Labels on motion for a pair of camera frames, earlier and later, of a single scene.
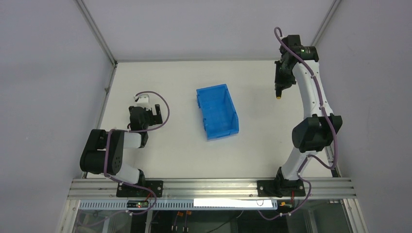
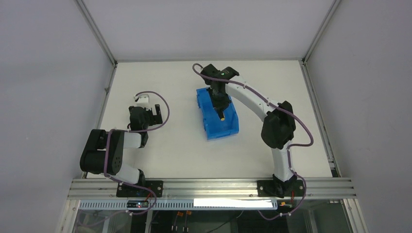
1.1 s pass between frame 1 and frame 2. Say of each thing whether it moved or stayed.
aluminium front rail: stayed
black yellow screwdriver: moved
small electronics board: stayed
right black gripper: moved
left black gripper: stayed
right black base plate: stayed
